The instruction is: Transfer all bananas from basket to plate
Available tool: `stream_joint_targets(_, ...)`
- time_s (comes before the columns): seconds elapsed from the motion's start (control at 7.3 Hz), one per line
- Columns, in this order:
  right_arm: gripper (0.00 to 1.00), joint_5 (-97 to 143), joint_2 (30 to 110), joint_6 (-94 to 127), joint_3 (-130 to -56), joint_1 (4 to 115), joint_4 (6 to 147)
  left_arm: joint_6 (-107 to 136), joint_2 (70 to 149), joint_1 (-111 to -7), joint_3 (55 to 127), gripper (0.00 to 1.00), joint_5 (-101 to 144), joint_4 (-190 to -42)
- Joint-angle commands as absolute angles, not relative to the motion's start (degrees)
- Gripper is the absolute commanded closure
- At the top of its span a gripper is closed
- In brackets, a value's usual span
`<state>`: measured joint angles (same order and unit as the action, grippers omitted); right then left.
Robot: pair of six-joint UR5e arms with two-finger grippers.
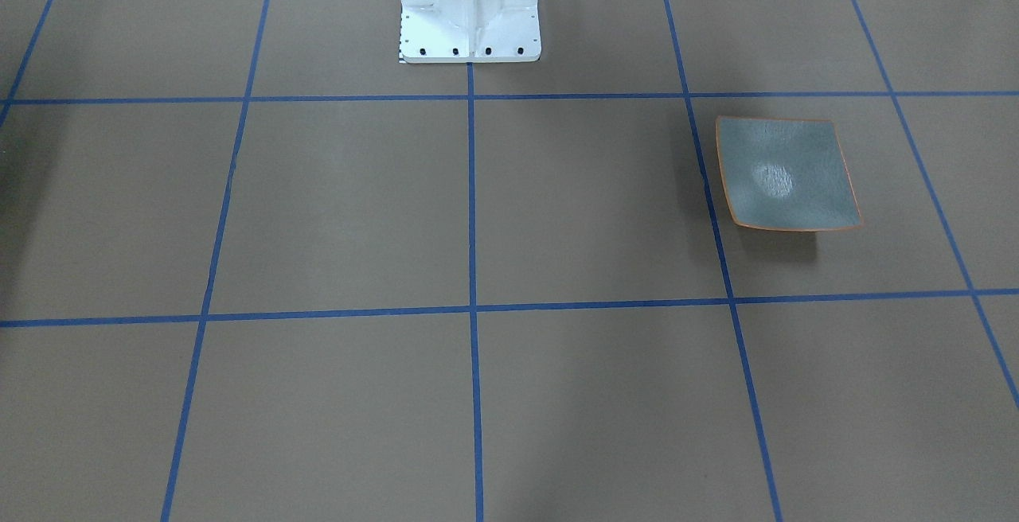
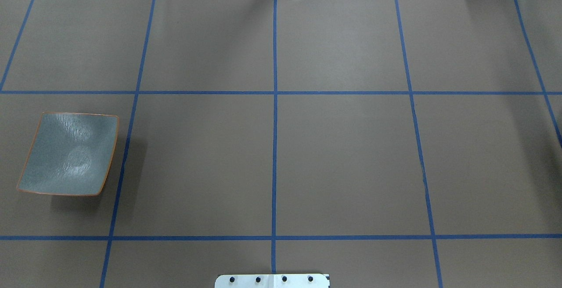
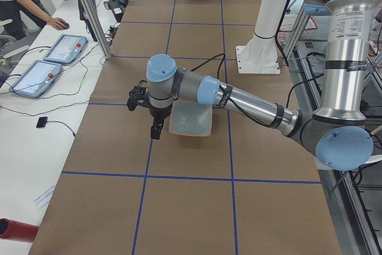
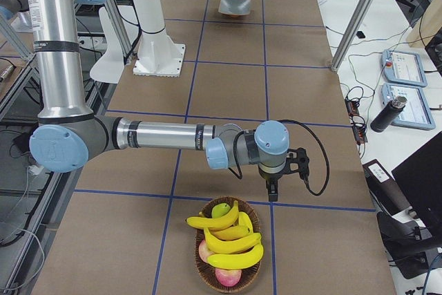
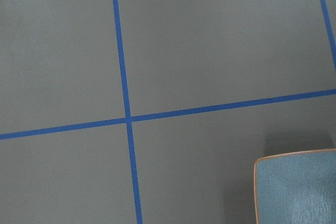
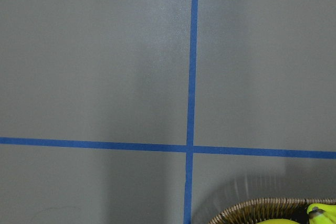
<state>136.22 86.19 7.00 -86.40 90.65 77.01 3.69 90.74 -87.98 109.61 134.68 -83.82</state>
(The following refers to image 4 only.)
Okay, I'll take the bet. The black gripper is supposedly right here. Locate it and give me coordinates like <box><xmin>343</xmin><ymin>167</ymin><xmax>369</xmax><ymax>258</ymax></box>
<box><xmin>258</xmin><ymin>162</ymin><xmax>285</xmax><ymax>202</ymax></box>

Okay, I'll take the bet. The aluminium frame post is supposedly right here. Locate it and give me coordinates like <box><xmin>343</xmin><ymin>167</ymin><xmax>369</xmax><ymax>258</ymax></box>
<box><xmin>330</xmin><ymin>0</ymin><xmax>373</xmax><ymax>72</ymax></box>

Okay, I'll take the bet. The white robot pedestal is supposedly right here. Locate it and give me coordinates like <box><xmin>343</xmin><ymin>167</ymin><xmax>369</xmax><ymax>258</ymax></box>
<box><xmin>133</xmin><ymin>0</ymin><xmax>186</xmax><ymax>77</ymax></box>

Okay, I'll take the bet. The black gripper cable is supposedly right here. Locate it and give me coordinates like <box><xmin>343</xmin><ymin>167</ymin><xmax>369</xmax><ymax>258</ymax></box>
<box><xmin>229</xmin><ymin>119</ymin><xmax>330</xmax><ymax>197</ymax></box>

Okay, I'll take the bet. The teach pendant near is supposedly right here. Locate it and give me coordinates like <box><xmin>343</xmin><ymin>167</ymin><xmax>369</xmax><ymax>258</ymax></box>
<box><xmin>381</xmin><ymin>83</ymin><xmax>436</xmax><ymax>131</ymax></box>

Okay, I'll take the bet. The red apple left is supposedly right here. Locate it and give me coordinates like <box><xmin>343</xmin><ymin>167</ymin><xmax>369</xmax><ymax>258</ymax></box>
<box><xmin>198</xmin><ymin>240</ymin><xmax>213</xmax><ymax>263</ymax></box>

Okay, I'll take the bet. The teach pendant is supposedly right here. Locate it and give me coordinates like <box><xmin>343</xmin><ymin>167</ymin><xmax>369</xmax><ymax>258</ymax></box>
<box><xmin>381</xmin><ymin>83</ymin><xmax>436</xmax><ymax>131</ymax></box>
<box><xmin>381</xmin><ymin>49</ymin><xmax>427</xmax><ymax>88</ymax></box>

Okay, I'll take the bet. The green pear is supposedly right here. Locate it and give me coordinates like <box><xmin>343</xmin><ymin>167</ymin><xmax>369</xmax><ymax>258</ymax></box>
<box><xmin>211</xmin><ymin>202</ymin><xmax>231</xmax><ymax>218</ymax></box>

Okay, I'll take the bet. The grey square plate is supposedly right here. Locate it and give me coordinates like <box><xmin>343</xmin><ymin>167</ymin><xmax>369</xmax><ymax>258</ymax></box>
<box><xmin>218</xmin><ymin>0</ymin><xmax>251</xmax><ymax>18</ymax></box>

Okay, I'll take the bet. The brown wicker basket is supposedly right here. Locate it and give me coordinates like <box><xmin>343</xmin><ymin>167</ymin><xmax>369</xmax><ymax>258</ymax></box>
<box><xmin>186</xmin><ymin>196</ymin><xmax>265</xmax><ymax>293</ymax></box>

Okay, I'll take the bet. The small black box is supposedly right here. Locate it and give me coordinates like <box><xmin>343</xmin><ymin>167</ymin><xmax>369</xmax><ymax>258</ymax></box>
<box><xmin>356</xmin><ymin>30</ymin><xmax>365</xmax><ymax>39</ymax></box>

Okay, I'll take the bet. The black monitor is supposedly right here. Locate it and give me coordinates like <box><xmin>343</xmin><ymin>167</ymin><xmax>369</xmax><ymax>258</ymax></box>
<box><xmin>392</xmin><ymin>133</ymin><xmax>441</xmax><ymax>227</ymax></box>

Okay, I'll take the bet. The red apple front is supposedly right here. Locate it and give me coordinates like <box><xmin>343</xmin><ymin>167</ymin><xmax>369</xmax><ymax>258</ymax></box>
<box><xmin>215</xmin><ymin>268</ymin><xmax>242</xmax><ymax>287</ymax></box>

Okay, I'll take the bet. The yellow banana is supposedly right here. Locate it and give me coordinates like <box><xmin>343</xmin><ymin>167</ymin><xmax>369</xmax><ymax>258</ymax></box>
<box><xmin>204</xmin><ymin>228</ymin><xmax>262</xmax><ymax>254</ymax></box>
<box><xmin>210</xmin><ymin>225</ymin><xmax>251</xmax><ymax>240</ymax></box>
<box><xmin>207</xmin><ymin>244</ymin><xmax>264</xmax><ymax>270</ymax></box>
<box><xmin>238</xmin><ymin>211</ymin><xmax>253</xmax><ymax>233</ymax></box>
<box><xmin>186</xmin><ymin>200</ymin><xmax>239</xmax><ymax>231</ymax></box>

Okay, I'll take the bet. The red apple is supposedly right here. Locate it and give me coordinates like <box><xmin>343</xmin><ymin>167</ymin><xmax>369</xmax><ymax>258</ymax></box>
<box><xmin>198</xmin><ymin>240</ymin><xmax>213</xmax><ymax>263</ymax></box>
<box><xmin>215</xmin><ymin>268</ymin><xmax>242</xmax><ymax>287</ymax></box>

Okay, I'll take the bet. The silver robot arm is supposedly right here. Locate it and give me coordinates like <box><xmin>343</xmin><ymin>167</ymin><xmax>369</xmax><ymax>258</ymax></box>
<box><xmin>1</xmin><ymin>0</ymin><xmax>29</xmax><ymax>20</ymax></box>
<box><xmin>28</xmin><ymin>0</ymin><xmax>289</xmax><ymax>202</ymax></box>

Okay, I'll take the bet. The teach pendant far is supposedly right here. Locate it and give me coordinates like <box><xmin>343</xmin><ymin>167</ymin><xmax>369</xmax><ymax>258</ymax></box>
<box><xmin>381</xmin><ymin>49</ymin><xmax>427</xmax><ymax>88</ymax></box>

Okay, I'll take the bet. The black water bottle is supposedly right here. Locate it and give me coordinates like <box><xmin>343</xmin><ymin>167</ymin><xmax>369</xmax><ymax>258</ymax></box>
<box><xmin>370</xmin><ymin>95</ymin><xmax>407</xmax><ymax>133</ymax></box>

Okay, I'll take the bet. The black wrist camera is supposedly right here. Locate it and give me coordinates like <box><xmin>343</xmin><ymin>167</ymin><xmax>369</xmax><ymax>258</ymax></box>
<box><xmin>284</xmin><ymin>148</ymin><xmax>309</xmax><ymax>181</ymax></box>

